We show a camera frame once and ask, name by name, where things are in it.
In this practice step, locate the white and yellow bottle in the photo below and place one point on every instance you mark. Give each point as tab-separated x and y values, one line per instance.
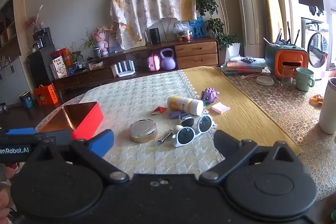
185	105

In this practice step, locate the pink tube bottle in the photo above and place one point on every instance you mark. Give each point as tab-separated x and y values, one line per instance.
220	107

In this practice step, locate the wooden wall shelf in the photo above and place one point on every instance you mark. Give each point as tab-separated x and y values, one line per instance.
15	29

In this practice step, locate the cream curtain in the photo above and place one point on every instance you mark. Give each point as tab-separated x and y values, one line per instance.
246	3

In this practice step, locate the cream quilted mat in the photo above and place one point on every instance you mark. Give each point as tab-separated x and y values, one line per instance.
136	98

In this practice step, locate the wooden television cabinet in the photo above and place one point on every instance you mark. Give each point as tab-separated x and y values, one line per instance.
86	77

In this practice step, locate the purple block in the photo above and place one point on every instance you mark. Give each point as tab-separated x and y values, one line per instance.
174	115

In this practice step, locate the white router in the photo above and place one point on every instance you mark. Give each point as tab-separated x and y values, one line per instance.
123	69

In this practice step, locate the small potted plant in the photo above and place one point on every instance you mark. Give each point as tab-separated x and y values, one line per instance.
90	43

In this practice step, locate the green mug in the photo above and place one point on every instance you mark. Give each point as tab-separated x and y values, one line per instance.
304	79

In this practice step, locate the black speaker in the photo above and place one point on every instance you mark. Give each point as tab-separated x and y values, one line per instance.
155	35

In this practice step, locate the white round coaster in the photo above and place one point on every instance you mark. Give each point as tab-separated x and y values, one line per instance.
265	80

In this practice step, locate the black round jar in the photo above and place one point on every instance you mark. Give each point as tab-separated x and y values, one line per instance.
186	120

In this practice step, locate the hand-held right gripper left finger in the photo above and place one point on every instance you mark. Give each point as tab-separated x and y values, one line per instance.
101	140

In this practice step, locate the purple bumpy toy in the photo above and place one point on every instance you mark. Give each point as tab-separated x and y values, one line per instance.
209	95

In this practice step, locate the stack of books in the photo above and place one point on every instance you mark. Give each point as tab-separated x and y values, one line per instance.
244	66

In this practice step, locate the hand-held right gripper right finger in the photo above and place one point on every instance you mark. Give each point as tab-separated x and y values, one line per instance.
225	144

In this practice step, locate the white plant pot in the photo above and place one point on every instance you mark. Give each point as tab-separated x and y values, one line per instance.
233	50

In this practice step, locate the cream small figurine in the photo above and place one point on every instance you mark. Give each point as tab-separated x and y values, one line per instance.
178	128

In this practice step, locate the green and orange utensil holder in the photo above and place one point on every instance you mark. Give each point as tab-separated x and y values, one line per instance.
286	61

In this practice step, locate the round metal tin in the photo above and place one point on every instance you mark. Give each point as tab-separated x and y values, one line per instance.
143	130

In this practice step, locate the small wooden box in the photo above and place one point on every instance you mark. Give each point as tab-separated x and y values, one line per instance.
95	65

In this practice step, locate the white tumbler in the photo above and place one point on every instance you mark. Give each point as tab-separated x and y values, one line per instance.
328	106

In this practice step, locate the small orange item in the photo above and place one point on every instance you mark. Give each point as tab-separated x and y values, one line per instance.
316	100

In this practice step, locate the silver nail clipper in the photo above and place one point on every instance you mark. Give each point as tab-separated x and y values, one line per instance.
164	135

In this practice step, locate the clear plastic bag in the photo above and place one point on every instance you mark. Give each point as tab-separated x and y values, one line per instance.
182	29

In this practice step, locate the purple kettlebell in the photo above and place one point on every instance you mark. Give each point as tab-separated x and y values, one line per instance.
168	59

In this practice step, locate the printed snack box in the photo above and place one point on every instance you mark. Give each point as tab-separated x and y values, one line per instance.
59	67

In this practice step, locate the orange paper bag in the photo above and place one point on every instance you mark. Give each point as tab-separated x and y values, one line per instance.
65	56

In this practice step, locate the blue picture box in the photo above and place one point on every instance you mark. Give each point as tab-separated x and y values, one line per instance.
197	27

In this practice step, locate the black coffee machine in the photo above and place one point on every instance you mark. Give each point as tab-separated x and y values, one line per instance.
43	37

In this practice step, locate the tall green plant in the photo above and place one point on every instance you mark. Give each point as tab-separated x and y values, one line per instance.
215	3

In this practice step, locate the white scalloped decor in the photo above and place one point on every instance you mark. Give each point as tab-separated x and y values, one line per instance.
169	26

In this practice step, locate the black cabinet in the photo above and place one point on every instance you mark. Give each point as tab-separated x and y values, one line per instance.
39	66

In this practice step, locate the white sunglasses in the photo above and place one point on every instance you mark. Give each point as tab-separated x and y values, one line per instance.
194	130

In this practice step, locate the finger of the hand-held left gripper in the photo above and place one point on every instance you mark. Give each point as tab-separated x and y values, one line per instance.
56	138
19	131

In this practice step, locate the orange gift box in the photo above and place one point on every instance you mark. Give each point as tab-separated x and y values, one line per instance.
46	95

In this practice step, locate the teal bucket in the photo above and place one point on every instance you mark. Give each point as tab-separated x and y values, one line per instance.
26	100

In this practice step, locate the red paper packet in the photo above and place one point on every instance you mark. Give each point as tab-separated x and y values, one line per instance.
160	109

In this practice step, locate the clear glass cup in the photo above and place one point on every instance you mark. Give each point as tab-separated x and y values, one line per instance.
287	76

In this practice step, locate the red tin box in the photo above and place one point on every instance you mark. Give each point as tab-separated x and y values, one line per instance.
76	119

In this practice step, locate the white washing machine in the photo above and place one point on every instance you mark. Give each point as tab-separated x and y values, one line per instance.
319	48

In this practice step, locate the pink doll figure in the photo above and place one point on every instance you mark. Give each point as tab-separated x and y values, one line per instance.
101	40

